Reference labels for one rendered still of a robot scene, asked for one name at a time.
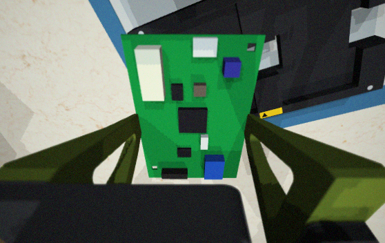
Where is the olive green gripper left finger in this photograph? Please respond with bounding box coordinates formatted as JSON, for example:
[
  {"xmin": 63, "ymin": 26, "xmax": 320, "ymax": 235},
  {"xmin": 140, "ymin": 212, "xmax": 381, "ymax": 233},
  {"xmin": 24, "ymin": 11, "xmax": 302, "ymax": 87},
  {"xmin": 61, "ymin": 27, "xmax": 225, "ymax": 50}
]
[{"xmin": 0, "ymin": 113, "xmax": 141, "ymax": 184}]

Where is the green circuit board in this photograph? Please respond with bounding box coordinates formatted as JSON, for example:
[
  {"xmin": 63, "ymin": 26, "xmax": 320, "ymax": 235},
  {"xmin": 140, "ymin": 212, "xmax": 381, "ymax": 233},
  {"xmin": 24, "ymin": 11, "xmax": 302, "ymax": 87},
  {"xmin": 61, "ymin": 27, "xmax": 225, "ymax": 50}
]
[{"xmin": 121, "ymin": 34, "xmax": 266, "ymax": 179}]

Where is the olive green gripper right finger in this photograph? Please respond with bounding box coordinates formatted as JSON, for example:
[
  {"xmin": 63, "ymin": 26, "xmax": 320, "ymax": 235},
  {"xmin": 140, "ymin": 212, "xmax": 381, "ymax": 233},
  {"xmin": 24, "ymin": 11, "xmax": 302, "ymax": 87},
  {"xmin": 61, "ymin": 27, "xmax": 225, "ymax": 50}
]
[{"xmin": 244, "ymin": 114, "xmax": 385, "ymax": 243}]

